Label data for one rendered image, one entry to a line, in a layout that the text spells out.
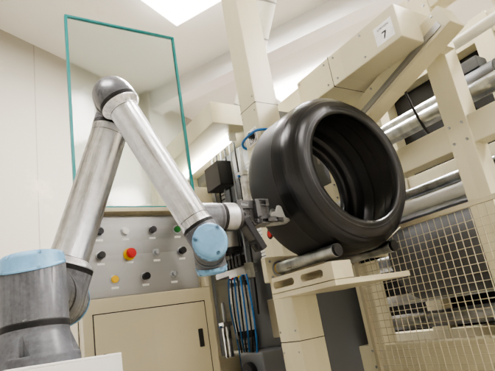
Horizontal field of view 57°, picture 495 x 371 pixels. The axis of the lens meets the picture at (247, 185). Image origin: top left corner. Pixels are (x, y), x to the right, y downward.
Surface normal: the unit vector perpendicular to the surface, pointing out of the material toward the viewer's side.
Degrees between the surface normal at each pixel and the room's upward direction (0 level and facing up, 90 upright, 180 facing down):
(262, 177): 89
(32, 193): 90
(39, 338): 66
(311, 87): 90
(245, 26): 90
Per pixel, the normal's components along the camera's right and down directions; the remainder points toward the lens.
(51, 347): 0.57, -0.67
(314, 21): -0.51, -0.17
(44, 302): 0.58, -0.39
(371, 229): 0.54, -0.15
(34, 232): 0.84, -0.29
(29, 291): 0.26, -0.38
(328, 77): -0.84, -0.02
